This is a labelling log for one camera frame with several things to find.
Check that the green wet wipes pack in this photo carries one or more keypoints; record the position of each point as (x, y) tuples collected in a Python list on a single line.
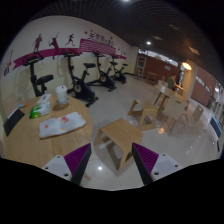
[(40, 110)]

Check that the white folded towel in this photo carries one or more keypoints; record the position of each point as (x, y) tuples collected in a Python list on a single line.
[(61, 125)]

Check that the round glowing wall lamp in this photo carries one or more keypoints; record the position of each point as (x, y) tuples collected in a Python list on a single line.
[(186, 66)]

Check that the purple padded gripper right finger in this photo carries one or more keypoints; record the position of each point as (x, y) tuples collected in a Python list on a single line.
[(153, 166)]

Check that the beige chair right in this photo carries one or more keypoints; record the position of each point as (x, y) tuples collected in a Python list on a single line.
[(195, 116)]

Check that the near wooden stool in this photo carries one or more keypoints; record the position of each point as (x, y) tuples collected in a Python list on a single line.
[(123, 134)]

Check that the beige chair near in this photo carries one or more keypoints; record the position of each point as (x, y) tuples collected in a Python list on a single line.
[(173, 111)]

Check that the far wooden stool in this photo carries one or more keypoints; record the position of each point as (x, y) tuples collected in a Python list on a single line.
[(147, 112)]

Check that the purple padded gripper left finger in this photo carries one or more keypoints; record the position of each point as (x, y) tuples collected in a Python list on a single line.
[(72, 166)]

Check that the beige chair behind table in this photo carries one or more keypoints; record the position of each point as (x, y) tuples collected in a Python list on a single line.
[(162, 83)]

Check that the seated person in green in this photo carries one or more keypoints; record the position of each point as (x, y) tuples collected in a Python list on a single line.
[(171, 82)]

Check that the white tissue pack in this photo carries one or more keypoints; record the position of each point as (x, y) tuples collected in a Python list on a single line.
[(44, 98)]

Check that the small orange blue object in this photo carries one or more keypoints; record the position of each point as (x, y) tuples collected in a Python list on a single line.
[(22, 105)]

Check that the wooden stool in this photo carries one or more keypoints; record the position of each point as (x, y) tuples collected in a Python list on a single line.
[(147, 112), (123, 134)]

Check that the light wooden dining table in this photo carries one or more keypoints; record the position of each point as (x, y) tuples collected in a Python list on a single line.
[(167, 93)]

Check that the black exercise bike far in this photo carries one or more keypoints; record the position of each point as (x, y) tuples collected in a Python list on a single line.
[(118, 74)]

